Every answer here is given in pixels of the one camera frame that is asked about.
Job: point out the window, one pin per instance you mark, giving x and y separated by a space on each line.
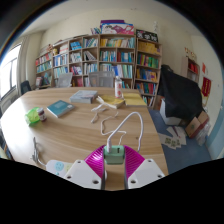
9 73

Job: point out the green charger block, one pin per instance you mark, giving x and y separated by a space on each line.
114 155

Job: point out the white power strip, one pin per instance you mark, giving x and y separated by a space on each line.
56 166

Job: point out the small wall shelf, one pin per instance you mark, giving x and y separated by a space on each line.
192 68

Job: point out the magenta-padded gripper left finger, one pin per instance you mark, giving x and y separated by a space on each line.
83 173

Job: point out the large grey mesh chair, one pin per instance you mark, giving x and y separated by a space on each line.
101 79

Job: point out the white bottle with red label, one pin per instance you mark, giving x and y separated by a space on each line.
118 87

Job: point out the brown cardboard box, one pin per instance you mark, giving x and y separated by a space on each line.
196 126

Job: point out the grey book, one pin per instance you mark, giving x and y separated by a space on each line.
83 96

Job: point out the papers on floor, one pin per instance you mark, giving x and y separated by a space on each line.
172 138

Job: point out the red wall hanging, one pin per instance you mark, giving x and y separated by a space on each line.
206 86

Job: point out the black printed box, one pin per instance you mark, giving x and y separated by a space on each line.
146 35

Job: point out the white box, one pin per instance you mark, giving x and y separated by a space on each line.
169 117

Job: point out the teal book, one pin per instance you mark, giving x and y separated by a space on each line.
60 108

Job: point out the flat yellow book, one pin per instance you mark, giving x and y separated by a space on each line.
134 99

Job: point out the dark office chair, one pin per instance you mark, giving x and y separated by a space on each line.
25 87

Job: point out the wooden bookshelf unit with books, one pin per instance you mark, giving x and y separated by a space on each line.
110 55

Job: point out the small red-lidded jar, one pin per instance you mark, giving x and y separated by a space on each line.
42 115

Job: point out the thick yellow book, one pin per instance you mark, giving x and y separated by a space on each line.
111 101

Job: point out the clear plastic bag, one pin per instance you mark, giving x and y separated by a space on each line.
203 135

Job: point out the black cloth cover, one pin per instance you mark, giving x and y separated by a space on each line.
181 93

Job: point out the small grey mesh chair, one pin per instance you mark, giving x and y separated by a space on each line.
64 80

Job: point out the bright green plastic container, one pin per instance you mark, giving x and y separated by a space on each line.
32 116

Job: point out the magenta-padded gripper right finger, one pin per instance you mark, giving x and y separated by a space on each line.
143 173

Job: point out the colourful flat boxes stack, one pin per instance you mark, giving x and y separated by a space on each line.
116 28

